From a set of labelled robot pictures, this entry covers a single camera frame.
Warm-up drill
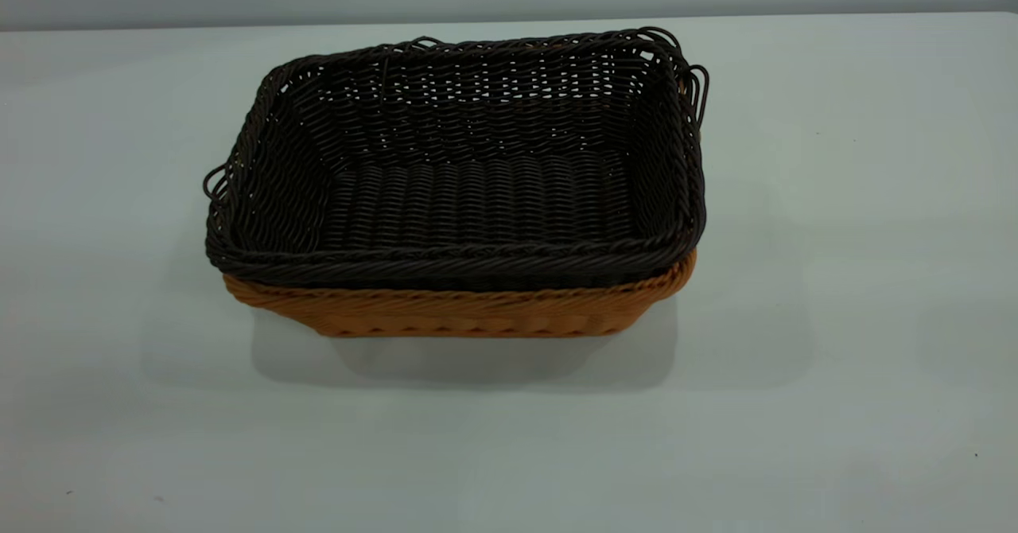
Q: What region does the light brown wicker basket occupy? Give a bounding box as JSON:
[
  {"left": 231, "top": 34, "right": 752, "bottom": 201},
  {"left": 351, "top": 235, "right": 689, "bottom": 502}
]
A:
[{"left": 222, "top": 248, "right": 701, "bottom": 340}]

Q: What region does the dark brown wicker basket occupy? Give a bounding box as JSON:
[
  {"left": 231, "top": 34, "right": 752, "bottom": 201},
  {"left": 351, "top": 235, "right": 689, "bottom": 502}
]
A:
[{"left": 202, "top": 26, "right": 710, "bottom": 293}]

